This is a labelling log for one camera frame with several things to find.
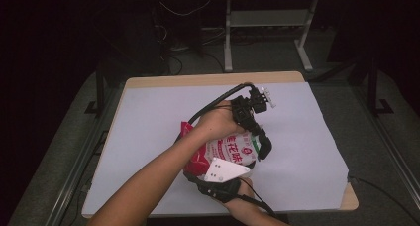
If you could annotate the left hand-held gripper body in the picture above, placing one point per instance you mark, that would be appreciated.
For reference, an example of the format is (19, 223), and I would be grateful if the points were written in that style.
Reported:
(246, 112)

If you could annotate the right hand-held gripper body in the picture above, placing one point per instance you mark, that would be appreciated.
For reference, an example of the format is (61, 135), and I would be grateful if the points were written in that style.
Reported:
(224, 176)

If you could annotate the person's left hand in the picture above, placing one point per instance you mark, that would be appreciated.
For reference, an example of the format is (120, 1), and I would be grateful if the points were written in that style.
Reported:
(216, 122)

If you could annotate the person's right hand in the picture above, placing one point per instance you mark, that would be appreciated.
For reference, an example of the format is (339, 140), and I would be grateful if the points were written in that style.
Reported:
(246, 199)

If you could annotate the white paper sheet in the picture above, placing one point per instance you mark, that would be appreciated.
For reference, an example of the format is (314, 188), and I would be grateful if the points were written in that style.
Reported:
(148, 120)

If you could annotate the aluminium floor rail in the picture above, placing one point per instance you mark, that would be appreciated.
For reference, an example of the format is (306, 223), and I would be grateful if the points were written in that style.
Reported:
(76, 176)
(393, 153)

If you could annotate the white metal desk frame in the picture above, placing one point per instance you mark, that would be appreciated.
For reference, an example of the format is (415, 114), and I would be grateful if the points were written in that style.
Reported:
(228, 37)

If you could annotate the red and white seasoning bag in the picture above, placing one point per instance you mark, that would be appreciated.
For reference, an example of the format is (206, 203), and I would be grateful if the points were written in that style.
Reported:
(231, 150)

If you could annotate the black metal stand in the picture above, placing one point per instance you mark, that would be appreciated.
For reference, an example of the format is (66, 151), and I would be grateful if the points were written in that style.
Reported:
(373, 87)

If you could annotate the light wooden table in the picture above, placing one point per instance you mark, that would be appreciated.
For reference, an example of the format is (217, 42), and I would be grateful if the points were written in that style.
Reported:
(198, 79)

